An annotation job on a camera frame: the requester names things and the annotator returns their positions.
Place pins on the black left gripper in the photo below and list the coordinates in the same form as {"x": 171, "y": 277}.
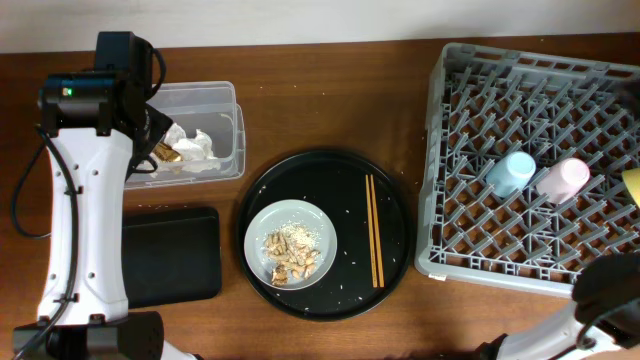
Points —
{"x": 163, "y": 124}

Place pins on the yellow bowl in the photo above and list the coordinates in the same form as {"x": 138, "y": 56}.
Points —
{"x": 631, "y": 179}

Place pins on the gold snack wrapper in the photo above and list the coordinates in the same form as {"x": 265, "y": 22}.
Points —
{"x": 166, "y": 153}

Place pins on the pink cup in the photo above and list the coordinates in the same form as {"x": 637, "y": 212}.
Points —
{"x": 564, "y": 180}

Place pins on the white tissue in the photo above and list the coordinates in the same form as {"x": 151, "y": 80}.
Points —
{"x": 197, "y": 152}

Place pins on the blue cup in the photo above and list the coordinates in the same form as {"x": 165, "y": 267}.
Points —
{"x": 512, "y": 173}

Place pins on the grey plate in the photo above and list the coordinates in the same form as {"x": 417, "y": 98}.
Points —
{"x": 274, "y": 216}

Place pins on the peanut shells and rice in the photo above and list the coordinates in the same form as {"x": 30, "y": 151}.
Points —
{"x": 292, "y": 249}

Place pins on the wooden chopstick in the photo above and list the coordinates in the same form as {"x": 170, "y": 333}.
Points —
{"x": 370, "y": 233}
{"x": 376, "y": 231}

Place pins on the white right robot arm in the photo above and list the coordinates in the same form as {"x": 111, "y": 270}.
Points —
{"x": 603, "y": 316}

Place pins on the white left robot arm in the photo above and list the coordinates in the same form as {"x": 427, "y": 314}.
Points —
{"x": 96, "y": 126}

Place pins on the clear plastic waste bin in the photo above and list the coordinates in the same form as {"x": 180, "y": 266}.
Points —
{"x": 200, "y": 107}

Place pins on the grey dishwasher rack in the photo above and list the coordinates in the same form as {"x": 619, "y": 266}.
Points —
{"x": 485, "y": 103}

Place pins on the black rectangular tray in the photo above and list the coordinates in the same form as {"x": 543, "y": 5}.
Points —
{"x": 172, "y": 256}

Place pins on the round black serving tray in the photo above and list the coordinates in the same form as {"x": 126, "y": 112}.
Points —
{"x": 334, "y": 181}

